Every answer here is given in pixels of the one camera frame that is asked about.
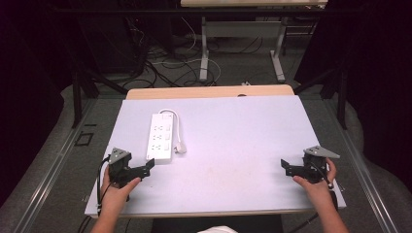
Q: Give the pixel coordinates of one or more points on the white board table cover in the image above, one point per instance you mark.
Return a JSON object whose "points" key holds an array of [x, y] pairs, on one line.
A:
{"points": [[226, 145]]}

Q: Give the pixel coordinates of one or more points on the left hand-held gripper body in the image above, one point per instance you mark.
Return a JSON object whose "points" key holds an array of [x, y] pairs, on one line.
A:
{"points": [[120, 168]]}

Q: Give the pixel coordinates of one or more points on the person's right hand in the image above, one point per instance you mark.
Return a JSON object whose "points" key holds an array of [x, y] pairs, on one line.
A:
{"points": [[319, 191]]}

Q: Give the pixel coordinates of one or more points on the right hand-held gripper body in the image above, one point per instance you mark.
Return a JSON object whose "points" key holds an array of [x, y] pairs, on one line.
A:
{"points": [[313, 165]]}

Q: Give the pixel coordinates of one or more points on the metal floor rail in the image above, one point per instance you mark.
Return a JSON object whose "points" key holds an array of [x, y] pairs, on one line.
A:
{"points": [[48, 168], [362, 174]]}

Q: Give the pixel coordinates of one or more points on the wooden table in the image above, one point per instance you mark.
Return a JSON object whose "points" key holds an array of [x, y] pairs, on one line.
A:
{"points": [[207, 91]]}

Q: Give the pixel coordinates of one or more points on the person's dark lap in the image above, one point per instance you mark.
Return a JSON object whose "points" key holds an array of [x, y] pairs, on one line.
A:
{"points": [[181, 225]]}

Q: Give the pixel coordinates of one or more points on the person's white clothing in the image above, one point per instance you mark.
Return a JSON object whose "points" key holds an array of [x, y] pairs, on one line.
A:
{"points": [[217, 229]]}

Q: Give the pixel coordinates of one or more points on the white power strip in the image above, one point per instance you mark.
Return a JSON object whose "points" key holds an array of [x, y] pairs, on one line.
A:
{"points": [[159, 137]]}

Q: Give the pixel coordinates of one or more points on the black metal stand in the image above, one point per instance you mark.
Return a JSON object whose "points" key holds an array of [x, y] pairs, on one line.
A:
{"points": [[81, 90], [336, 90]]}

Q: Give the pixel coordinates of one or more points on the desk with white legs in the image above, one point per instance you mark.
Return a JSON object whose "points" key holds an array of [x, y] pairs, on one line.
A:
{"points": [[243, 29]]}

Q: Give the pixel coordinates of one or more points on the black floor socket frame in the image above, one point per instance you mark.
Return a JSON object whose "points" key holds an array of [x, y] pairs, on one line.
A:
{"points": [[84, 139]]}

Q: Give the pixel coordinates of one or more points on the person's left hand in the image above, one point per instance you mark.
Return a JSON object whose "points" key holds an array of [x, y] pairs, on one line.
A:
{"points": [[115, 197]]}

